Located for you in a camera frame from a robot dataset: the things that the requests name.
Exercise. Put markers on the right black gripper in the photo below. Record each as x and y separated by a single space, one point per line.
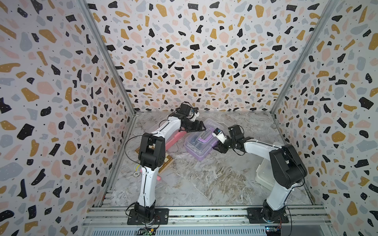
219 147

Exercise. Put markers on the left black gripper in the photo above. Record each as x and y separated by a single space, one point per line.
197 129

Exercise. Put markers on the purple toolbox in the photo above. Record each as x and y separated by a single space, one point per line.
200 144

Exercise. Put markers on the white toolbox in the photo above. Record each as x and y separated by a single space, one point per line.
264 173

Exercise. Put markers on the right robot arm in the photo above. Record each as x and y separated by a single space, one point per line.
289 172

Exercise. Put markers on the pink toolbox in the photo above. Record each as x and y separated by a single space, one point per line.
174 138

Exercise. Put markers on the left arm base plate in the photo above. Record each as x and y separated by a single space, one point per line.
158 216

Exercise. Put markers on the wooden checkerboard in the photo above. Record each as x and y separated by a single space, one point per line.
167 161

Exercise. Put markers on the small clear round tag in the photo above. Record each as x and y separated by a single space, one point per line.
137 170

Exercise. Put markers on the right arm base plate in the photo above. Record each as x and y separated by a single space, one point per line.
260 215

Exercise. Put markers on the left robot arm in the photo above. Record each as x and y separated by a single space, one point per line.
152 153

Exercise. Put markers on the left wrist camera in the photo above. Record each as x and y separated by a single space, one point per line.
190 112

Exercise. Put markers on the aluminium front rail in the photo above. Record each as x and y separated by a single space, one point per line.
301 220

